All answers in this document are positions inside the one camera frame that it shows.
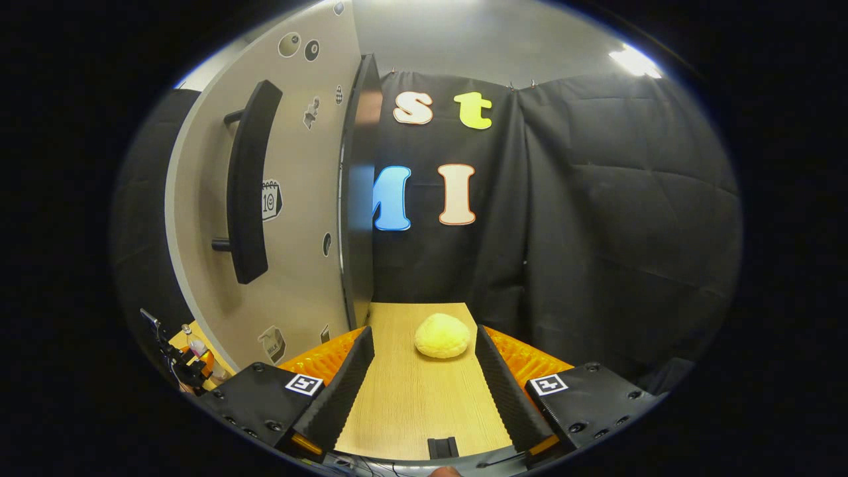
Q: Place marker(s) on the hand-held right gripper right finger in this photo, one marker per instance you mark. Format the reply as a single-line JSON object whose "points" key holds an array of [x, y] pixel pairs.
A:
{"points": [[507, 397]]}

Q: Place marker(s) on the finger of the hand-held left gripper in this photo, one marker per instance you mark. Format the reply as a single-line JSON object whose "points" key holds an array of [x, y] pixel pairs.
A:
{"points": [[208, 366]]}

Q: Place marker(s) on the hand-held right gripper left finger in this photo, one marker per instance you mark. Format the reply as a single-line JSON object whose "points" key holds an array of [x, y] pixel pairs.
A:
{"points": [[338, 397]]}

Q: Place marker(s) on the clear bottle pink label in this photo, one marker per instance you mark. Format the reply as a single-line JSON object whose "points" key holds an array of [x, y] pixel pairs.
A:
{"points": [[197, 344]]}

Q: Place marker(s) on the white cabinet door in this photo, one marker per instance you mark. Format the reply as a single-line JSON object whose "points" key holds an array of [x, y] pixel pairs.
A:
{"points": [[305, 265]]}

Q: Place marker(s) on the black backdrop cloth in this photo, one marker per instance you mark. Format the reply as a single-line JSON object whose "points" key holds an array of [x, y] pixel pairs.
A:
{"points": [[596, 218]]}

